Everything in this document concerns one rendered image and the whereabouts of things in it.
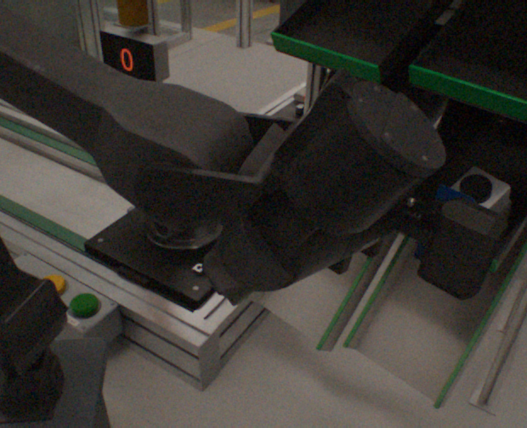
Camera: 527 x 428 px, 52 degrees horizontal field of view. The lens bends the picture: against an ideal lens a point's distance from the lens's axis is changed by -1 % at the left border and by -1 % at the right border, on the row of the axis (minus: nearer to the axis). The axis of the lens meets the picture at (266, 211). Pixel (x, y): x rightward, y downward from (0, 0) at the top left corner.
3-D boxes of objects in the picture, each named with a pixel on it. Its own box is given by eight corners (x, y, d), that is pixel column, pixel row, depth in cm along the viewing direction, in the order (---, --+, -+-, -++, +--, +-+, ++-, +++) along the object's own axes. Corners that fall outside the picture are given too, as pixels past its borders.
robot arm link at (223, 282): (222, 334, 32) (317, 252, 26) (173, 253, 33) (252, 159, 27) (294, 295, 37) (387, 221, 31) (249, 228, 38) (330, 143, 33)
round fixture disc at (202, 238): (192, 269, 86) (191, 260, 84) (126, 238, 91) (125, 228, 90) (243, 225, 95) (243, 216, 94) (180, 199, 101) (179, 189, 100)
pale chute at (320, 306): (331, 352, 71) (318, 351, 67) (257, 301, 78) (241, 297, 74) (438, 166, 72) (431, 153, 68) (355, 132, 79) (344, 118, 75)
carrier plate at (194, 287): (198, 311, 81) (198, 301, 80) (84, 251, 91) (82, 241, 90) (281, 229, 98) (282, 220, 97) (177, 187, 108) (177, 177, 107)
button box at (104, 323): (90, 361, 79) (82, 332, 76) (-2, 301, 88) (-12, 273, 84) (124, 330, 84) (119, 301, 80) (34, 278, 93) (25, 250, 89)
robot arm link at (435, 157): (123, 195, 30) (233, 27, 22) (189, 131, 36) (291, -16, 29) (284, 320, 31) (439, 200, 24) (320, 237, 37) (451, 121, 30)
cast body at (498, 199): (469, 256, 56) (473, 219, 50) (435, 233, 58) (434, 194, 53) (522, 205, 58) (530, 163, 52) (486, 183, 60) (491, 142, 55)
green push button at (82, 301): (85, 325, 78) (82, 316, 77) (65, 313, 80) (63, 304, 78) (105, 308, 81) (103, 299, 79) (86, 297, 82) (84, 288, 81)
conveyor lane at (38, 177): (201, 350, 87) (199, 306, 81) (-96, 183, 122) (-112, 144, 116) (291, 254, 106) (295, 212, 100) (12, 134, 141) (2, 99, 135)
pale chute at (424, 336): (444, 408, 65) (437, 408, 61) (353, 348, 72) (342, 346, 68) (559, 204, 65) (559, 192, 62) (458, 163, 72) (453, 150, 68)
